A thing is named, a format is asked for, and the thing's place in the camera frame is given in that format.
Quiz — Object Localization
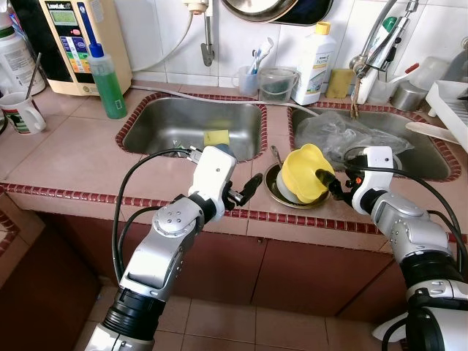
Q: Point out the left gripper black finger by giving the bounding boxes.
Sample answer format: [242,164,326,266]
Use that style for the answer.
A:
[240,173,264,205]

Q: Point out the shallow steel dish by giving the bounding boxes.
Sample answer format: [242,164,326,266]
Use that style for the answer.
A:
[265,165,330,210]

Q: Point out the yellow plastic bowl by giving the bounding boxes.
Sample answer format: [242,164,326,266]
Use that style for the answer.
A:
[282,143,337,204]

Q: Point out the clear plastic bag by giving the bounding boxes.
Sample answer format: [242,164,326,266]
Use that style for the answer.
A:
[314,111,414,165]

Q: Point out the yellow sponge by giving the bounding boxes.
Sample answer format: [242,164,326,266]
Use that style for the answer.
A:
[327,68,358,99]
[203,129,231,147]

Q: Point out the steel sink basin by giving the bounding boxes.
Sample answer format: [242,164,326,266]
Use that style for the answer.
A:
[116,94,268,163]
[287,102,463,182]

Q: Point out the white bottle green cap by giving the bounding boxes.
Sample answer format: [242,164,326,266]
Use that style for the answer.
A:
[358,15,403,107]

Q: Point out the small clear toothbrush cup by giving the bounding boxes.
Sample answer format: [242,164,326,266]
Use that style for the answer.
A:
[238,66,263,98]

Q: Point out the small steel cup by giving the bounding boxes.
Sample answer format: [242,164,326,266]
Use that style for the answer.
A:
[393,82,430,112]

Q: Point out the white bottle yellow cap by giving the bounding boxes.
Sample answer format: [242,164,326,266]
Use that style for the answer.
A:
[292,22,339,107]

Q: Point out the white utensil red tip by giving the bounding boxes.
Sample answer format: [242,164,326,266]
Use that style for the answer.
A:
[388,62,423,87]

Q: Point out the blue white toothbrush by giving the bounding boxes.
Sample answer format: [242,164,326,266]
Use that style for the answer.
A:
[247,38,275,76]

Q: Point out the white dish rack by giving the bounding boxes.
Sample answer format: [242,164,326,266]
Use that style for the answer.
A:
[426,80,468,151]

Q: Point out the chrome sink faucet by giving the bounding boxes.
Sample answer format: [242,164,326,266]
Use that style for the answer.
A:
[350,0,421,118]

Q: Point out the clear plastic container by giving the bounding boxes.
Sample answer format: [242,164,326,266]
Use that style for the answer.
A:
[417,57,461,92]

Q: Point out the green dish soap bottle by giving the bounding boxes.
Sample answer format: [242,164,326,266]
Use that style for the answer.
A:
[88,42,129,120]

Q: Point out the hanging dark pan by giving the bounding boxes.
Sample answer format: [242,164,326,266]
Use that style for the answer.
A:
[278,0,337,27]

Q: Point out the hanging steel pan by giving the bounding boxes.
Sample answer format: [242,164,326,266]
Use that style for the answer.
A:
[222,0,301,24]

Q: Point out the beige water ionizer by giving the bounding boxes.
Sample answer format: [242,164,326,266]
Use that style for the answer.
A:
[40,0,134,97]

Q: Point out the white printed mug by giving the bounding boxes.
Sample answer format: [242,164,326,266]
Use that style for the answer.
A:
[0,91,46,135]

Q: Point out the metal stirring spoon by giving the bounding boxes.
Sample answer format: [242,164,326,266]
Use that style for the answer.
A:
[26,53,43,99]

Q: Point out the white plastic jug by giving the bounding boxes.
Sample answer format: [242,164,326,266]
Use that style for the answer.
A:
[0,11,46,96]

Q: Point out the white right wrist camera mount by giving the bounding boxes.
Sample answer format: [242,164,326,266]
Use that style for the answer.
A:
[350,146,396,214]

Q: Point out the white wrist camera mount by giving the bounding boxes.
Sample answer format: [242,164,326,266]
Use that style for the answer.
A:
[186,145,238,216]
[350,146,396,214]

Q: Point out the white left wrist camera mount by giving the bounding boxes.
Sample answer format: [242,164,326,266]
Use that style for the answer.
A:
[186,145,238,216]

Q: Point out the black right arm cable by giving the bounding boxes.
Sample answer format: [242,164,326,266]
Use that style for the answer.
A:
[342,146,468,275]

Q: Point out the cream spatula handle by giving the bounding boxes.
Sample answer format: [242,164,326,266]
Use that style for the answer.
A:
[404,121,460,146]

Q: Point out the chrome wall spout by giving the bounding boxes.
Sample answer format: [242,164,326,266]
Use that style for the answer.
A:
[201,0,218,68]

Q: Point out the white flexible hose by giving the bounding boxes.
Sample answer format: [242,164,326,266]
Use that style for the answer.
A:
[132,13,197,74]

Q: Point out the white wall tap fitting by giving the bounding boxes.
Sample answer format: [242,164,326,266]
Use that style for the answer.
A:
[183,0,211,15]

